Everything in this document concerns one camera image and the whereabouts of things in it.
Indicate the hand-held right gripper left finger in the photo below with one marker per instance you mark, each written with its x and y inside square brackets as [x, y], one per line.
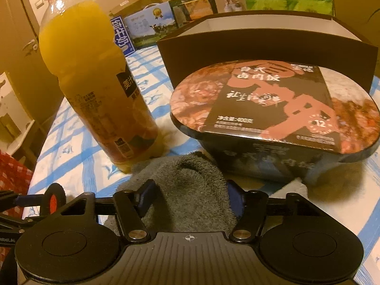
[145, 197]

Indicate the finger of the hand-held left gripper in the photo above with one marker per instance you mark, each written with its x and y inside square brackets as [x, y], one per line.
[17, 221]
[29, 201]

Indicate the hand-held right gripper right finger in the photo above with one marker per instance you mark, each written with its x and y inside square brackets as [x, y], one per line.
[236, 197]

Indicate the grey towel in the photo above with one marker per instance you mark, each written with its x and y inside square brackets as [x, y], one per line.
[190, 178]

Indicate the red checkered cloth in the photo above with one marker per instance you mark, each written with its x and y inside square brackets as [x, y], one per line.
[13, 178]

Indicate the blue white printed bed sheet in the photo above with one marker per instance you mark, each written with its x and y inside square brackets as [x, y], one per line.
[74, 160]

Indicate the black instant rice bowl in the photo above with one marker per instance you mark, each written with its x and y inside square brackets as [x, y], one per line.
[267, 109]

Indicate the orange juice bottle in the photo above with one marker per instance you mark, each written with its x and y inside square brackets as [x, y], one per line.
[83, 65]

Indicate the brown open paper box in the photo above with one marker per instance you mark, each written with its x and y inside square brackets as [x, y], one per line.
[184, 53]

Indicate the blue white milk carton box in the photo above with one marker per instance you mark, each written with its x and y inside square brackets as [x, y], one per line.
[120, 35]

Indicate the cow picture gift box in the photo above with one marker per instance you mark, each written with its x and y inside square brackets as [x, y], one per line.
[148, 26]

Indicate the wooden wardrobe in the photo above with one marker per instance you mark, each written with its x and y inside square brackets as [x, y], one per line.
[17, 26]

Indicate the orange snack box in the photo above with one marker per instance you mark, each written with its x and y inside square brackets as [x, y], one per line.
[199, 10]

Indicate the white picture box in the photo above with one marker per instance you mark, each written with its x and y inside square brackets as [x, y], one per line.
[231, 1]

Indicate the small olive cardboard box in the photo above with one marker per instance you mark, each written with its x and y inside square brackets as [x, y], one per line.
[139, 0]

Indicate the large printed cardboard box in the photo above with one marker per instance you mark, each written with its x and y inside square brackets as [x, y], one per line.
[356, 3]

